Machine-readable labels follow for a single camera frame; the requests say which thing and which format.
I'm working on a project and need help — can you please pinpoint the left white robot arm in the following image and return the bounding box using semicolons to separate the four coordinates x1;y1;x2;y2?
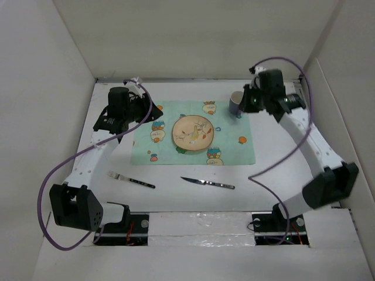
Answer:
49;82;163;232

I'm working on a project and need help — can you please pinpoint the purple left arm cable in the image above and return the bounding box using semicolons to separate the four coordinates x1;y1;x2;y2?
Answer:
36;78;154;252

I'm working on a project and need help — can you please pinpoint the knife with patterned handle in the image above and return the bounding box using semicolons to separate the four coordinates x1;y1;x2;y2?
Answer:
181;177;236;190

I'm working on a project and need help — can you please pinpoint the fork with black handle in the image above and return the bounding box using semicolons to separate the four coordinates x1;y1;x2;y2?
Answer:
107;171;156;189

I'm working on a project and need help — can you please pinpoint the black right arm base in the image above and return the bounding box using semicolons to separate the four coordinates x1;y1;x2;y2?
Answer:
247;211;309;245

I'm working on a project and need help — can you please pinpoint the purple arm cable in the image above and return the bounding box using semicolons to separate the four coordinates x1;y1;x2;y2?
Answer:
247;56;314;245
36;78;154;252

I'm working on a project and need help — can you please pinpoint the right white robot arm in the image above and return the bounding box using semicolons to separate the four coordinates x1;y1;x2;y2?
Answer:
240;84;359;231

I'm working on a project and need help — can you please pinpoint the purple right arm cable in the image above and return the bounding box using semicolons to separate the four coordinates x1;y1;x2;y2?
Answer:
247;56;314;245

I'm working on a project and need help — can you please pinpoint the round bird pattern plate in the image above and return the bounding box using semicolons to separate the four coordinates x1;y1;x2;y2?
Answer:
172;115;214;151

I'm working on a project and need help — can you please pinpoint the purple mug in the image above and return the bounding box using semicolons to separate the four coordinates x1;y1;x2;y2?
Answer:
229;91;243;117

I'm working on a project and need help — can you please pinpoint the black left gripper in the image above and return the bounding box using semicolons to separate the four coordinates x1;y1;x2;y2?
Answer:
124;93;162;124

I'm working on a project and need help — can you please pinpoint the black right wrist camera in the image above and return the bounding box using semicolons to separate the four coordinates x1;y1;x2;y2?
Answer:
258;69;286;98

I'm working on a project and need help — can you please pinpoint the green cartoon print cloth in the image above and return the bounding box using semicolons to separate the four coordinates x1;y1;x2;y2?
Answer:
131;101;255;166

